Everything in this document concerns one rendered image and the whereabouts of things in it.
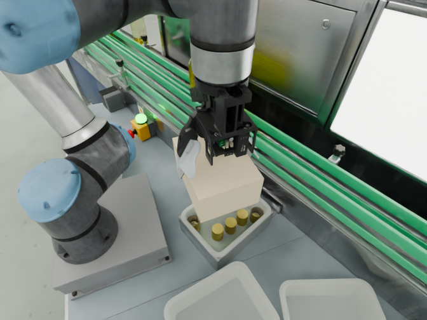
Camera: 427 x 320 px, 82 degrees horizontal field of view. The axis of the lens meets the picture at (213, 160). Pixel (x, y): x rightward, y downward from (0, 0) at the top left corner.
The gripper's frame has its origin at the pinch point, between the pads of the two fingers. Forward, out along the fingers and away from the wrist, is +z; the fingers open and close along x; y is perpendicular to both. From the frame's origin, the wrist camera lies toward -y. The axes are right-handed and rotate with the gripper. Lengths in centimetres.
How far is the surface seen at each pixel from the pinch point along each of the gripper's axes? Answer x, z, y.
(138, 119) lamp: -10, 26, -54
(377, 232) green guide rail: 32.8, 17.3, 19.4
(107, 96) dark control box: -21, 27, -79
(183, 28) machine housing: 19, 5, -82
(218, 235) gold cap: 1.2, 30.0, 1.0
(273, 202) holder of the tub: 22.1, 31.5, -3.6
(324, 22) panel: 36.5, -14.6, -20.2
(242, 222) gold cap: 9.5, 31.1, -0.7
